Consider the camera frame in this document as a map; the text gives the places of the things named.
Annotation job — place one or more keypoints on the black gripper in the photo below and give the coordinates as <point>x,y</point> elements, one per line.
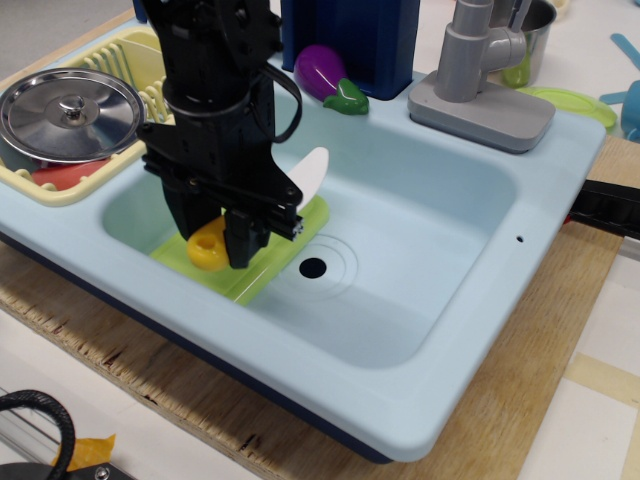
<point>215,161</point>

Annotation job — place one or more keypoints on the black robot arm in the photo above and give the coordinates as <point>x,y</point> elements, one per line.
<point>215,161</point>

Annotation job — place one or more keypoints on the green plastic cutting board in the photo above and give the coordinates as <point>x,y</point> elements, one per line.
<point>242,285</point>

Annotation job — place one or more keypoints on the wooden base board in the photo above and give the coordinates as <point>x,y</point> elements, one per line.
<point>557,396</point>

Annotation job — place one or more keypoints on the red plastic plate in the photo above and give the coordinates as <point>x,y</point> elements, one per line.
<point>62,177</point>

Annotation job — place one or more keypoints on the purple toy eggplant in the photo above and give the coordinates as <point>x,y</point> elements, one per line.
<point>321,73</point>

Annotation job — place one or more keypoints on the light blue toy sink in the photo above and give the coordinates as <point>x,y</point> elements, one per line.
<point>430,242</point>

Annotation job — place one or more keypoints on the yellow dish drying rack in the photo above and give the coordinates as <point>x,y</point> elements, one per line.
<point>132,54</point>

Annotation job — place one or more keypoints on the steel pot lid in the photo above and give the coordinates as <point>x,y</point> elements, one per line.
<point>71,115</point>

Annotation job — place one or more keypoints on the dark blue box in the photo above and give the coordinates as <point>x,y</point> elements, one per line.
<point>360,40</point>

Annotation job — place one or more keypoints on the orange tape piece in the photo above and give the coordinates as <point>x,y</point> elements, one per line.
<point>89,452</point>

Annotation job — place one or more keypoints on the green plastic plate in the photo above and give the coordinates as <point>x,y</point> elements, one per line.
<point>577,103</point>

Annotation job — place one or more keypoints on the steel pot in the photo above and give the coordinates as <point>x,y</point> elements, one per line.
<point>536,27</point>

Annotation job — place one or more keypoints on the black clamp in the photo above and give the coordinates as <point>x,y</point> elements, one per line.
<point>609,207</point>

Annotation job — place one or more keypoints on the blue plastic cup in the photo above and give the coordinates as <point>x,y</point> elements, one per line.
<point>630,113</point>

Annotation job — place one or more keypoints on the blue plastic utensil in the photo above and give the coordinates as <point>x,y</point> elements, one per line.
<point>629,50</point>

